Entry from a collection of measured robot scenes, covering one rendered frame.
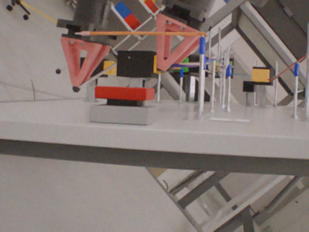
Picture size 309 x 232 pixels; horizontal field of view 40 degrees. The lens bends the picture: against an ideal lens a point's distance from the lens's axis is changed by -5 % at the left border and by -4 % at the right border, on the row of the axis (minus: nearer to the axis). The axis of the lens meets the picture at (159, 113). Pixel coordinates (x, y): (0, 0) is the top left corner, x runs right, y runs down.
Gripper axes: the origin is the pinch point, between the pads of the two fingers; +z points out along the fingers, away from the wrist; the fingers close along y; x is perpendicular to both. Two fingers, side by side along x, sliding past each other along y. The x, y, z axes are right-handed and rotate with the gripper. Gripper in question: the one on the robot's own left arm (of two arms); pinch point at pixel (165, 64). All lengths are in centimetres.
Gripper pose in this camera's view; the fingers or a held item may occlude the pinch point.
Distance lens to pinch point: 67.0
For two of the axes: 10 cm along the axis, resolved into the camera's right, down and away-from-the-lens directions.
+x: -8.8, -4.3, 2.0
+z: -4.1, 9.0, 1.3
